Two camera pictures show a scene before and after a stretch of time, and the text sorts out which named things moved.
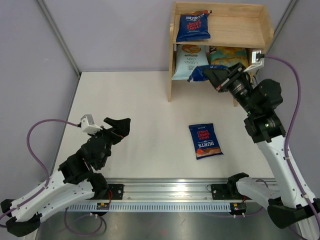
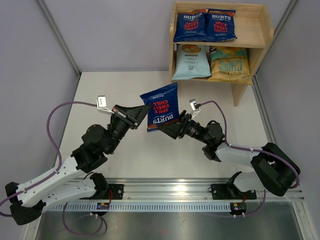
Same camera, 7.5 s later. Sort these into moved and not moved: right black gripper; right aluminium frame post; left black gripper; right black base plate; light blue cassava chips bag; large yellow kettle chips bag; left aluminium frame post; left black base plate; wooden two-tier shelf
Moved: right black gripper; left black gripper
Not moved: large yellow kettle chips bag; right aluminium frame post; wooden two-tier shelf; light blue cassava chips bag; right black base plate; left aluminium frame post; left black base plate
